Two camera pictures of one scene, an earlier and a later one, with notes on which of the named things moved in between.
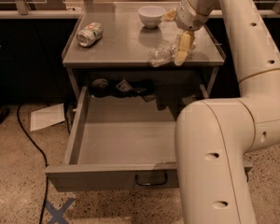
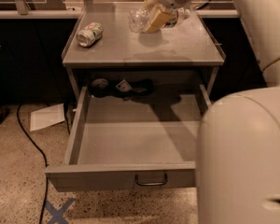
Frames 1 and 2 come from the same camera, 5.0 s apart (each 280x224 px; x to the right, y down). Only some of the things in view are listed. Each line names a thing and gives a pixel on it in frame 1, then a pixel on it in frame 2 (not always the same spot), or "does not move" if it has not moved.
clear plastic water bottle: x=165 y=55 to x=137 y=18
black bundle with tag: x=120 y=88 does not move
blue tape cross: x=58 y=216 does not move
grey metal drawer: x=122 y=143 does not move
